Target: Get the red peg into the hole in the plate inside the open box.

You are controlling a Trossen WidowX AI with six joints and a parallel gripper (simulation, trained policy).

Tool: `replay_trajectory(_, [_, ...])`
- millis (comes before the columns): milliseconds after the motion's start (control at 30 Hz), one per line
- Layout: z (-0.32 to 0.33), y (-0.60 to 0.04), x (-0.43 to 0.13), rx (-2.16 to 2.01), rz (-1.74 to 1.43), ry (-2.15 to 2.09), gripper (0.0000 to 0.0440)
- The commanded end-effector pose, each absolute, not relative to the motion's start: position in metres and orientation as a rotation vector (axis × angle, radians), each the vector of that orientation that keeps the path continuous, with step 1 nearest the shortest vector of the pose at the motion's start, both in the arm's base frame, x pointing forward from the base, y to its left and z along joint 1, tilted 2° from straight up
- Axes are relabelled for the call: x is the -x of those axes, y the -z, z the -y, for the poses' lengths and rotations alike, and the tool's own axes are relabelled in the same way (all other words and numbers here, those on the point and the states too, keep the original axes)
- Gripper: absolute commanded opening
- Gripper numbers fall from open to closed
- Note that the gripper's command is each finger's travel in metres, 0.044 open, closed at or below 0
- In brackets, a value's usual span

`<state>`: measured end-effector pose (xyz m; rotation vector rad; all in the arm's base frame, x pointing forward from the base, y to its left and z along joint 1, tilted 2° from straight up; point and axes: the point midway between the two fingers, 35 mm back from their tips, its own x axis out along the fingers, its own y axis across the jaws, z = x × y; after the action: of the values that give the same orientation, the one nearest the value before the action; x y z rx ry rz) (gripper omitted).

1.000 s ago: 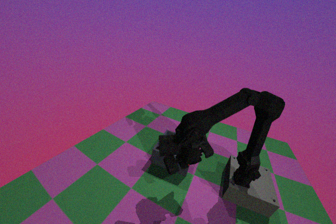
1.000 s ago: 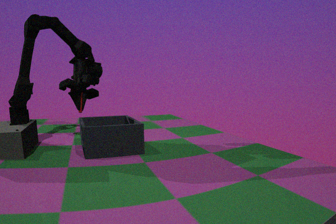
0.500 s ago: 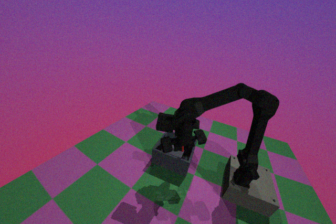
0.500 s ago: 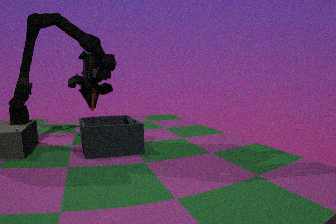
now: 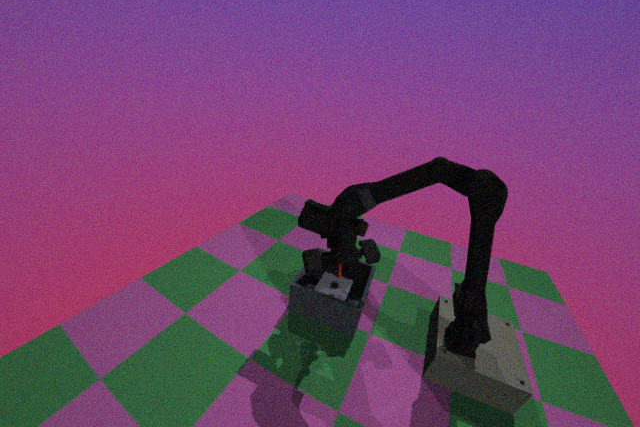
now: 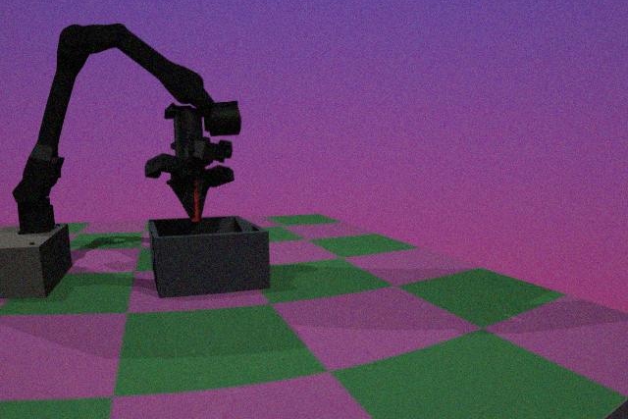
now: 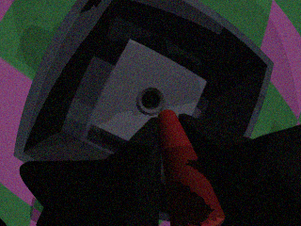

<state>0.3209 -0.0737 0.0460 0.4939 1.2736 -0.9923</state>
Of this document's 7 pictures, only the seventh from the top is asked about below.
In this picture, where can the red peg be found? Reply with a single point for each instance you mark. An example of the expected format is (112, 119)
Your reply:
(191, 199)

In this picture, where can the black open box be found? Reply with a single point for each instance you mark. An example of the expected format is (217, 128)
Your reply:
(86, 48)

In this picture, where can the grey flat plate with hole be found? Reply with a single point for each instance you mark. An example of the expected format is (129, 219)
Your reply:
(141, 70)

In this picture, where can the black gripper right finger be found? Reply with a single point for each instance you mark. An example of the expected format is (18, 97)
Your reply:
(236, 165)

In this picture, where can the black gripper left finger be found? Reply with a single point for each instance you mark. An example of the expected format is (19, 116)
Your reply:
(128, 181)

